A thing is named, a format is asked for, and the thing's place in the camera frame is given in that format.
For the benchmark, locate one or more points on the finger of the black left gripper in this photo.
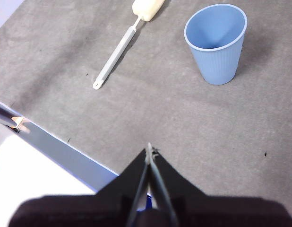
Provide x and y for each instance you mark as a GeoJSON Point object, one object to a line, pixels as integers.
{"type": "Point", "coordinates": [89, 210]}

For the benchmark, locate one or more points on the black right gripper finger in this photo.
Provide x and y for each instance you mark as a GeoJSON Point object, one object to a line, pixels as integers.
{"type": "Point", "coordinates": [219, 212]}

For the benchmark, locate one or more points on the blue ribbed plastic cup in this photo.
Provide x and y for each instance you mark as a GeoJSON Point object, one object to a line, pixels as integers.
{"type": "Point", "coordinates": [219, 61]}

